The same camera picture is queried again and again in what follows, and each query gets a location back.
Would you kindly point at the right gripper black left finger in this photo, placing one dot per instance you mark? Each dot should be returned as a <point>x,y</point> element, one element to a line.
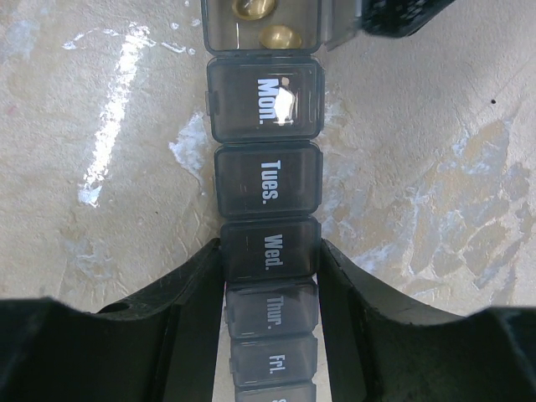
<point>158,344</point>

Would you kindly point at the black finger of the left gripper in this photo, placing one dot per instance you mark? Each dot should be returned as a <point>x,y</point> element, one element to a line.
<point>399,18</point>

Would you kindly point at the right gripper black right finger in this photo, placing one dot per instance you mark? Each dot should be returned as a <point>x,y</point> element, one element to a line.
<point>383,345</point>

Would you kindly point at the golden pill front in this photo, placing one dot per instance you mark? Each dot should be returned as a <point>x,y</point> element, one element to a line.
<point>279,36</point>

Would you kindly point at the golden pill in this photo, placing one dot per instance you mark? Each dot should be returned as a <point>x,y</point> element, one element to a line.
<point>251,10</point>
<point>279,36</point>

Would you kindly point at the golden pill back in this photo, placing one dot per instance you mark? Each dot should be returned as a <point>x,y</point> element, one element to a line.
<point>251,10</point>

